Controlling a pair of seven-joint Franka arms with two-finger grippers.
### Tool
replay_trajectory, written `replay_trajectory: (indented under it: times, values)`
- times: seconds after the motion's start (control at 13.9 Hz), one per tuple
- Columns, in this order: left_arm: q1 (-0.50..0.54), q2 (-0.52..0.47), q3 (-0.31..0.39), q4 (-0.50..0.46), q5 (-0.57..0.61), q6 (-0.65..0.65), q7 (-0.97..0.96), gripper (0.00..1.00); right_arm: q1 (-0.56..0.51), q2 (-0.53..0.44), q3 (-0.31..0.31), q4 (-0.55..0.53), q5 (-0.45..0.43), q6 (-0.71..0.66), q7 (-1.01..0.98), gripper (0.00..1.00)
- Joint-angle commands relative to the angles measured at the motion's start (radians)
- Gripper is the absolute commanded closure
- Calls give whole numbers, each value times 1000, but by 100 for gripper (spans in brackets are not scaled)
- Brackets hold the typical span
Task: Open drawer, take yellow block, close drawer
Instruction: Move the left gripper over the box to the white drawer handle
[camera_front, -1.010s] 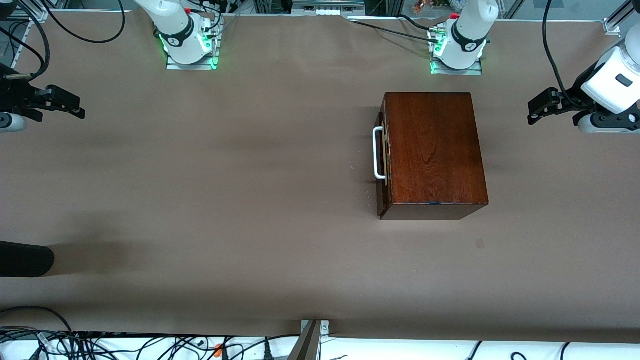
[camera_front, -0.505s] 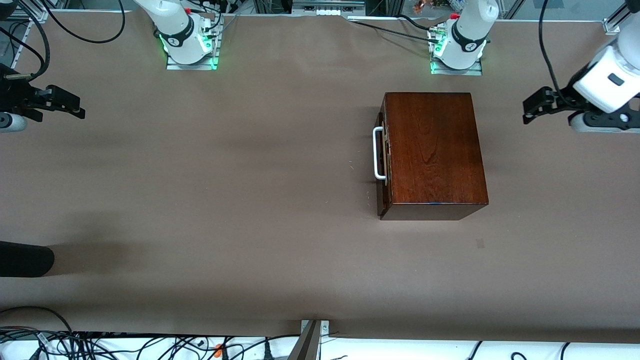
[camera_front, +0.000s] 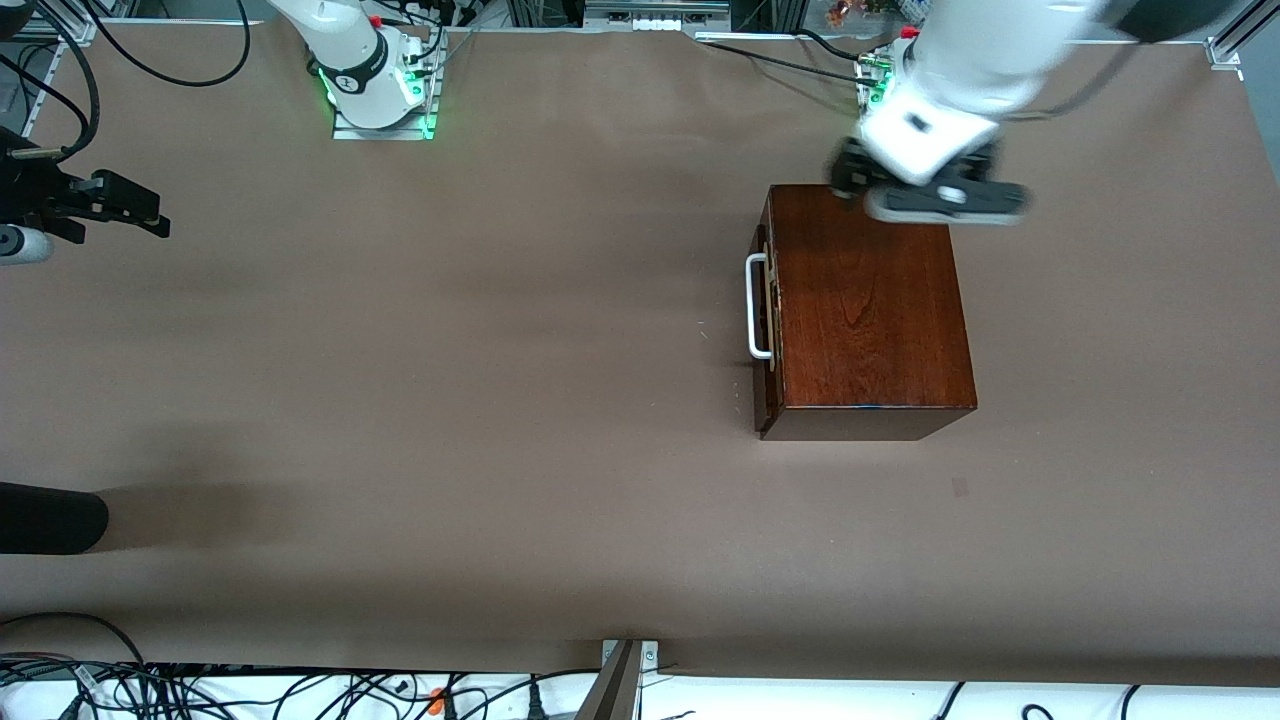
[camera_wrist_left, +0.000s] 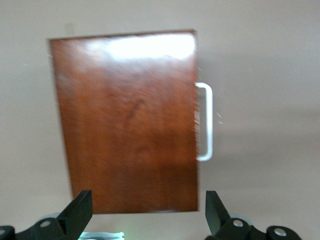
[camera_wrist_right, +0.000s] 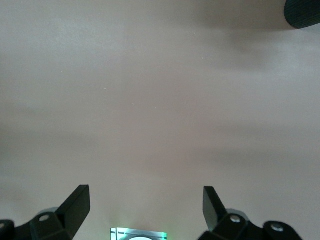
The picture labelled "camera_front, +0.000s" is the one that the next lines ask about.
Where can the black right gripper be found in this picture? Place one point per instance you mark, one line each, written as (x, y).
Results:
(28, 190)

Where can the light wooden drawer box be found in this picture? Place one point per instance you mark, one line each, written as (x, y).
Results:
(752, 310)

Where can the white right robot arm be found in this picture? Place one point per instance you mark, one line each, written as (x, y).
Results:
(350, 70)

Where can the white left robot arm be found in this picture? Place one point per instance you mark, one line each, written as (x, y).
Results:
(980, 60)

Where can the dark brown wooden cabinet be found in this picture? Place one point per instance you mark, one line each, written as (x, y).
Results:
(870, 300)

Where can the silver power strip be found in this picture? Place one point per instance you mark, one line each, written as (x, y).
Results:
(650, 12)

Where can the black rounded object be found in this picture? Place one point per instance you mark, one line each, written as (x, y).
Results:
(50, 518)

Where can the brown paper table cover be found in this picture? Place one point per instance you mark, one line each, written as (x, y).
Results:
(400, 450)

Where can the silver metal mounting plate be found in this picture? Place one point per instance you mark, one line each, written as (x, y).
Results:
(650, 655)

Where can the aluminium frame rail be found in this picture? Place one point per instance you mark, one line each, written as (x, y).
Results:
(50, 65)
(1250, 22)
(60, 30)

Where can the aluminium corner bracket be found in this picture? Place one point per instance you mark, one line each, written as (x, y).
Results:
(1225, 52)

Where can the dark metal post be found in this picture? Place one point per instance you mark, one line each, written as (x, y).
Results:
(610, 695)

